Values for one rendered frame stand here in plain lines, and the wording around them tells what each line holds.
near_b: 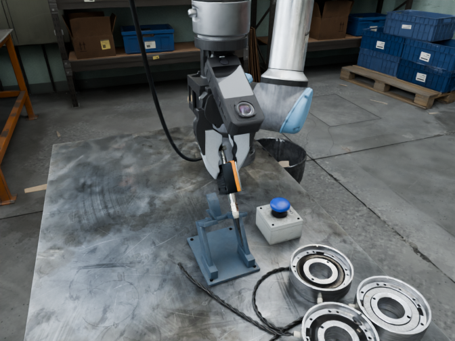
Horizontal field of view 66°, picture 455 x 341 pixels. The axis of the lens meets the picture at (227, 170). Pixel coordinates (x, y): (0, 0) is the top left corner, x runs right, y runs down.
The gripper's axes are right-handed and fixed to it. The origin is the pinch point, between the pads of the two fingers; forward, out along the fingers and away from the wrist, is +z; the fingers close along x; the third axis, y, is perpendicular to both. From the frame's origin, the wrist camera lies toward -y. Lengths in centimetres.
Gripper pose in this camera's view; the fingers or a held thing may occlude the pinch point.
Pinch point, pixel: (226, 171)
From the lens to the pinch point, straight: 55.3
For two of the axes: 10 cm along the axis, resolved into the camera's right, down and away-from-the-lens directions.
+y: -3.8, -4.8, 7.9
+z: 0.0, 8.6, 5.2
